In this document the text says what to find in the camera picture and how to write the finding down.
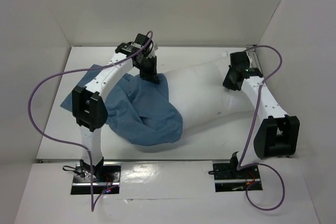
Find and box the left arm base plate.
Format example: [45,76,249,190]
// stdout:
[69,162,121,195]

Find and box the aluminium frame rail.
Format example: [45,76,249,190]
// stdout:
[246,45,263,72]

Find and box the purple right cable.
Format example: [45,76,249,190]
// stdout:
[236,45,286,211]

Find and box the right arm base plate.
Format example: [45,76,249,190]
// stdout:
[208,163,263,193]

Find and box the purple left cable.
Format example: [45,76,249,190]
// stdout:
[28,30,154,212]

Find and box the white pillow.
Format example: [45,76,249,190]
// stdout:
[136,53,266,154]

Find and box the purple cable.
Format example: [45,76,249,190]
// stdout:
[28,30,154,212]
[236,45,286,211]

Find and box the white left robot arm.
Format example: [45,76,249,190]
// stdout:
[71,31,160,182]

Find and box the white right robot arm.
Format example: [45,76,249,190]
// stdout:
[223,51,300,178]

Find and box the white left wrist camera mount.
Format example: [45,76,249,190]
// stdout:
[148,44,158,58]

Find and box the blue pillowcase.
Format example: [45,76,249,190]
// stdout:
[59,63,184,147]

